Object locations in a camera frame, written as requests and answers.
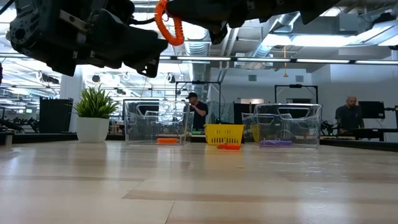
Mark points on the black aluminium table frame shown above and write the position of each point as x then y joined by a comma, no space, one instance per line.
46,137

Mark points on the black background desk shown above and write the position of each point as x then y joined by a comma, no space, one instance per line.
379,133

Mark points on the silver ventilation duct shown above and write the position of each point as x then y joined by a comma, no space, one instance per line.
199,49

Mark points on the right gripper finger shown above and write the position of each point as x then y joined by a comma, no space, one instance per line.
196,16
192,4

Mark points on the black cabinet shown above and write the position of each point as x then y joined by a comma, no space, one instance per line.
56,115

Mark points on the black background robot arm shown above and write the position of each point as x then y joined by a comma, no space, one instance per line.
326,126

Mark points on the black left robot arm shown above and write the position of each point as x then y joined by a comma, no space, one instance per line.
21,31

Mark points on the clear plastic bin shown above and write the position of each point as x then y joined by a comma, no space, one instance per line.
311,124
155,124

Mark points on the yellow plastic basket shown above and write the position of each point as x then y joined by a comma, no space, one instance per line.
224,133

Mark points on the person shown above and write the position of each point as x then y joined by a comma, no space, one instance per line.
200,113
349,116

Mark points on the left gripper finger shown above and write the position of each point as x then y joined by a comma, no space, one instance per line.
149,68
130,43

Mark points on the long ceiling light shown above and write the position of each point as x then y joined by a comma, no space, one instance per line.
323,61
376,62

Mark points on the green plant in white pot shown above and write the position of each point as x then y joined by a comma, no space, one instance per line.
92,129

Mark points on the black monitor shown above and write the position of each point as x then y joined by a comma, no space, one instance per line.
374,109

